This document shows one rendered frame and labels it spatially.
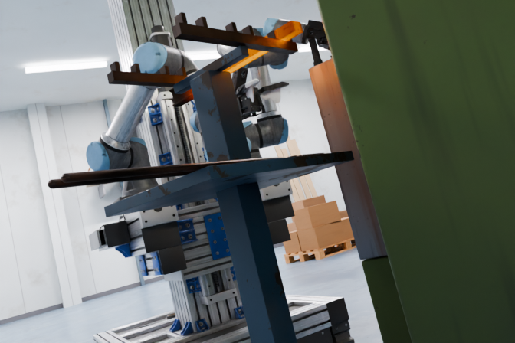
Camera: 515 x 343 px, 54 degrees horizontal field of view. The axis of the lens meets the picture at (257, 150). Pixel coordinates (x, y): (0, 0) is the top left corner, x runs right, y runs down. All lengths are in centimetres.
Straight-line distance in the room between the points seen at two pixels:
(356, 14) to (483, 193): 33
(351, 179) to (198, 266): 103
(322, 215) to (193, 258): 451
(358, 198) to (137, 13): 163
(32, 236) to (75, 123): 228
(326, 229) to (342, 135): 533
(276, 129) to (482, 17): 157
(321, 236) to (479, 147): 565
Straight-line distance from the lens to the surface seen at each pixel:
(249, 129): 220
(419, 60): 77
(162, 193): 82
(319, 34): 186
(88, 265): 1005
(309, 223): 632
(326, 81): 115
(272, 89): 157
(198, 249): 202
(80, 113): 1052
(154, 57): 177
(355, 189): 112
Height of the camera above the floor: 60
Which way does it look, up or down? 8 degrees up
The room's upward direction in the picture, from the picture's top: 14 degrees counter-clockwise
